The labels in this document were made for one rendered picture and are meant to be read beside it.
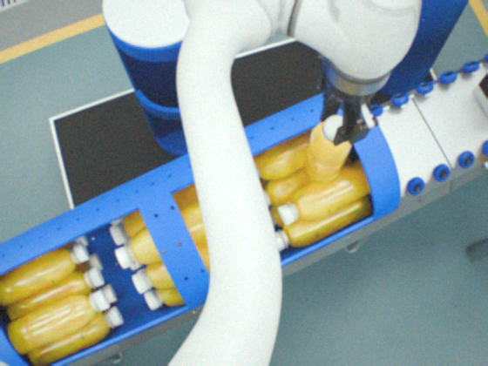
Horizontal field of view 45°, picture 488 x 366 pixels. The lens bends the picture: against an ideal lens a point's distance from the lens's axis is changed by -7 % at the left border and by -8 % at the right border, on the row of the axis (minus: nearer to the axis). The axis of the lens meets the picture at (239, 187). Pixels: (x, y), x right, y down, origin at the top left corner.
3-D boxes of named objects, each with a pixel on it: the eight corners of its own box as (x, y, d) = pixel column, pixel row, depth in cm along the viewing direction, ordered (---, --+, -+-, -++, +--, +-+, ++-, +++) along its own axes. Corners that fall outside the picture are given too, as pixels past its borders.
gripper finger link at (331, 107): (326, 107, 95) (323, 103, 95) (321, 123, 102) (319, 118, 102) (342, 99, 95) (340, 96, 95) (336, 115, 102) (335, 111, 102)
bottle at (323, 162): (342, 151, 122) (359, 112, 102) (338, 186, 120) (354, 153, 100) (306, 145, 122) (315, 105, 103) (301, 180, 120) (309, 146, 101)
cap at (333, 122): (348, 120, 102) (349, 117, 100) (345, 143, 101) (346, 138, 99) (324, 117, 102) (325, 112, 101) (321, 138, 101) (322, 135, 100)
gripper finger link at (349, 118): (362, 82, 84) (368, 89, 84) (358, 123, 94) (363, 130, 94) (338, 92, 84) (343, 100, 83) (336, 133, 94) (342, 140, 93)
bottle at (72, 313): (20, 361, 115) (105, 322, 117) (3, 329, 114) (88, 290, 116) (26, 348, 122) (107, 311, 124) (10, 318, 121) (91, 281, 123)
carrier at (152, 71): (145, 102, 234) (164, 170, 227) (92, -25, 150) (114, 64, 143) (217, 79, 236) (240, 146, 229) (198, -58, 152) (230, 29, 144)
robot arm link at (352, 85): (374, 5, 74) (367, 28, 80) (311, 30, 74) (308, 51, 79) (411, 64, 72) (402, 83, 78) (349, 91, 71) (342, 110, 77)
